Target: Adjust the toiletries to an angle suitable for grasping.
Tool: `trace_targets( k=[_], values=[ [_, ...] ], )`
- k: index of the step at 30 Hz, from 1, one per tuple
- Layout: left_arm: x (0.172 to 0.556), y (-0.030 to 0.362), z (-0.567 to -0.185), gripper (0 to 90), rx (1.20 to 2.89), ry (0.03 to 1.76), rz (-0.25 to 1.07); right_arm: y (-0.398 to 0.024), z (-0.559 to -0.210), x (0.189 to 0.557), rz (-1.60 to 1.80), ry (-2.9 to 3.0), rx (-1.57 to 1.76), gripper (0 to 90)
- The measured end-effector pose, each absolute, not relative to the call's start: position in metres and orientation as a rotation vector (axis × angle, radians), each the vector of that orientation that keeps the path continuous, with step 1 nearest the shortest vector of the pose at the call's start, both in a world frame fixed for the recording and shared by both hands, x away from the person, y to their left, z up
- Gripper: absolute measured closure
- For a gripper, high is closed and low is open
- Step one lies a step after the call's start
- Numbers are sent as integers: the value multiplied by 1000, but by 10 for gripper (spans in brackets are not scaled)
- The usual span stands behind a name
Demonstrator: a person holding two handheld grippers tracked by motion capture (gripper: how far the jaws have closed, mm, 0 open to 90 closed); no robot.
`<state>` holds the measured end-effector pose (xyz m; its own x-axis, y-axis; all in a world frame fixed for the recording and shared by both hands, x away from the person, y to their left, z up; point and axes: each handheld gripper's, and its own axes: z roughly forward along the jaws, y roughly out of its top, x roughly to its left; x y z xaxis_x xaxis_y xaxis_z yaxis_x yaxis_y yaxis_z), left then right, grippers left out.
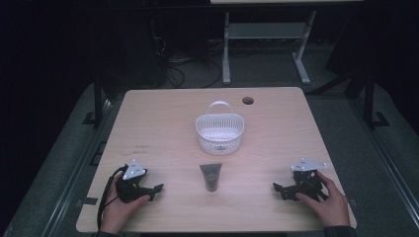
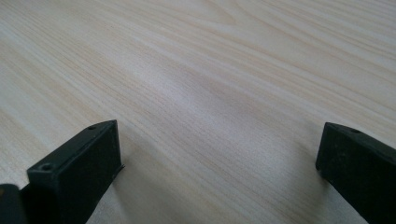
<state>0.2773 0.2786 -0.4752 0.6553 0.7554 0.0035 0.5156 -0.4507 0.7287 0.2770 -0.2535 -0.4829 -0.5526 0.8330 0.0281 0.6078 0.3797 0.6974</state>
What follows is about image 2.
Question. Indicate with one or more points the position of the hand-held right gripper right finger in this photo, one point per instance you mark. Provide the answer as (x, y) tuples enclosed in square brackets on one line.
[(358, 165)]

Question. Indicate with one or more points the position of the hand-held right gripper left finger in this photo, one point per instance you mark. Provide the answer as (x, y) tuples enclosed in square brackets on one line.
[(77, 174)]

